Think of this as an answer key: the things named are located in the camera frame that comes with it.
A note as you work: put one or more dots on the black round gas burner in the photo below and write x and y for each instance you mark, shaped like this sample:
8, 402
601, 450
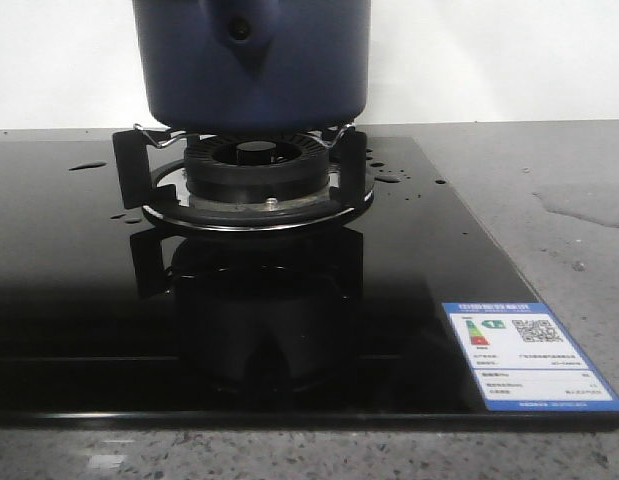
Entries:
243, 170

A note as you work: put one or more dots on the black metal pot support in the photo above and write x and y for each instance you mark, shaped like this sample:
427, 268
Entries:
151, 173

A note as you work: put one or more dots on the black glass gas stove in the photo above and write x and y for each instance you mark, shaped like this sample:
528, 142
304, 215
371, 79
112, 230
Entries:
108, 321

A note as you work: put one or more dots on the dark blue cooking pot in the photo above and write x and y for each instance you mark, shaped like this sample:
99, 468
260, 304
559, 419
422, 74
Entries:
254, 66

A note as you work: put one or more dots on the blue energy label sticker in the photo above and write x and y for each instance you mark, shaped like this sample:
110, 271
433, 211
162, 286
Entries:
523, 360

